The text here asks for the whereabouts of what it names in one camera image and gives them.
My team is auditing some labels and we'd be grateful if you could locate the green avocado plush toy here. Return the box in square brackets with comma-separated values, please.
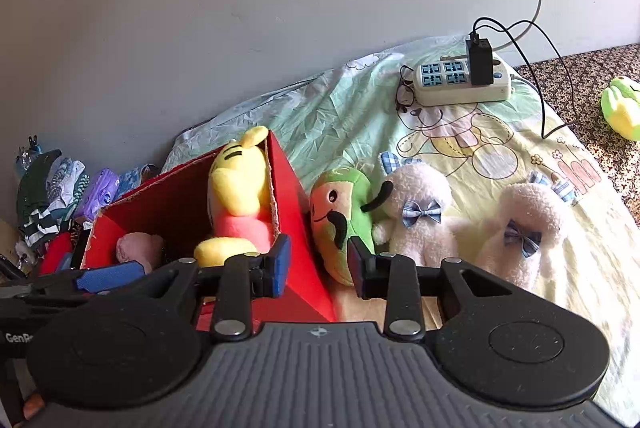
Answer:
[309, 167, 393, 286]

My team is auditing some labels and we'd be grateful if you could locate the red cardboard box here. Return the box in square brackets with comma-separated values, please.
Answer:
[80, 133, 336, 326]

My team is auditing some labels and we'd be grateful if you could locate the white power strip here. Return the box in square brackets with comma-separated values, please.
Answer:
[411, 54, 512, 106]

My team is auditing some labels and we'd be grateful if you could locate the white bunny plush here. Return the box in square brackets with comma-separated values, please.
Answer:
[475, 170, 576, 297]
[372, 152, 460, 266]

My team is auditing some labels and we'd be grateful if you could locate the cartoon print bed sheet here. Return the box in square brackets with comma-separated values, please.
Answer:
[164, 37, 639, 425]

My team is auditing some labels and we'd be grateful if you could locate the brown floral patterned cloth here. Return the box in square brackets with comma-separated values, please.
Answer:
[533, 44, 639, 219]

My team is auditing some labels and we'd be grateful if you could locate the purple toy camera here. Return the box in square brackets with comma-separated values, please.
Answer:
[73, 168, 120, 223]

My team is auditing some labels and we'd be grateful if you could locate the yellow bear plush toy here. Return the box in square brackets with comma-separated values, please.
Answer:
[194, 126, 274, 268]

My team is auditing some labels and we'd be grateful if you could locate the pink plush toy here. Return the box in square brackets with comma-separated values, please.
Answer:
[116, 232, 164, 274]

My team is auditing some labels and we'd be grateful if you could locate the black power adapter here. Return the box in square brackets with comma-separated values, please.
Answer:
[465, 30, 494, 87]

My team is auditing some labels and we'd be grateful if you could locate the green yellow frog plush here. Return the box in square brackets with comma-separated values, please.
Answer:
[601, 76, 640, 142]

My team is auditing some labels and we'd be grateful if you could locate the black adapter cable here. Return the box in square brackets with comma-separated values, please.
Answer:
[470, 16, 582, 140]

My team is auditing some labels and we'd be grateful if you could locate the pile of clothes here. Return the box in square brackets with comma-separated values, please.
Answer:
[14, 134, 90, 255]

